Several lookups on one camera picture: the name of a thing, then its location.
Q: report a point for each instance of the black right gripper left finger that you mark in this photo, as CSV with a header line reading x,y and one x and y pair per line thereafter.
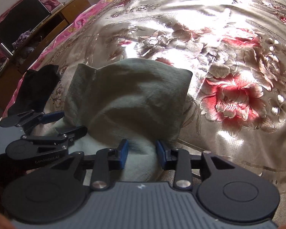
x,y
56,191

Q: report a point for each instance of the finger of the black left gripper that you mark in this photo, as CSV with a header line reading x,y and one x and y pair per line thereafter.
x,y
31,118
29,147

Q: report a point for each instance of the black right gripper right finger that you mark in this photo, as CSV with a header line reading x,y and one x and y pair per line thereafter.
x,y
222,188

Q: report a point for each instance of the olive green pants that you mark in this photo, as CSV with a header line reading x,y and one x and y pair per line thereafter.
x,y
134,99

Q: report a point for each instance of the black cloth on bed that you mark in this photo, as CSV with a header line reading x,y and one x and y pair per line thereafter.
x,y
36,88

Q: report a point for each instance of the black monitor screen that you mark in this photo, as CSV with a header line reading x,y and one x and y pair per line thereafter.
x,y
25,16

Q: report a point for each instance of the wooden bedside desk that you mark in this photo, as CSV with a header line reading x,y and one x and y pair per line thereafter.
x,y
30,44

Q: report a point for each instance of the floral satin bedspread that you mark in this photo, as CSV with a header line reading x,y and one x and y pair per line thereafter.
x,y
235,49

